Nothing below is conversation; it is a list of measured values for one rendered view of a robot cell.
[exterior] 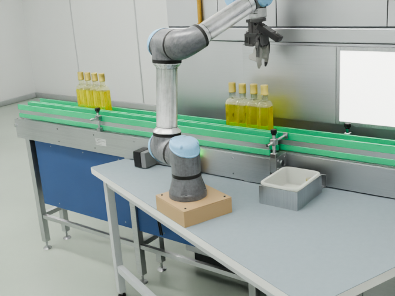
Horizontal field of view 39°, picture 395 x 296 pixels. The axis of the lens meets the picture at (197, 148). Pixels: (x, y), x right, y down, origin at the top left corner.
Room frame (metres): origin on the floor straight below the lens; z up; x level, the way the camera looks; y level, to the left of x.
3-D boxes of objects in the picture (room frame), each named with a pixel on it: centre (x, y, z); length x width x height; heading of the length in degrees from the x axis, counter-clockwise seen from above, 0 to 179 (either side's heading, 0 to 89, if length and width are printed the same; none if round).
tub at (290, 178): (2.11, -0.37, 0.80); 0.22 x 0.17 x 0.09; 142
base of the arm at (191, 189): (2.06, 0.05, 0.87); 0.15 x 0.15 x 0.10
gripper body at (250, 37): (2.45, -0.29, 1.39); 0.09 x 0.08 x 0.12; 52
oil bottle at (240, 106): (2.50, -0.22, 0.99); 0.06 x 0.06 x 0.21; 52
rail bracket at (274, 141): (2.26, -0.34, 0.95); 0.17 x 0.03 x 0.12; 142
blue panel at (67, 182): (2.86, 0.31, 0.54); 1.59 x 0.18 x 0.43; 52
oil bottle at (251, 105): (2.47, -0.27, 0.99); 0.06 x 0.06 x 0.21; 52
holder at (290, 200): (2.13, -0.39, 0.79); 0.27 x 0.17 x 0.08; 142
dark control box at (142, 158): (2.64, 0.27, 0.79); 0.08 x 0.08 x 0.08; 52
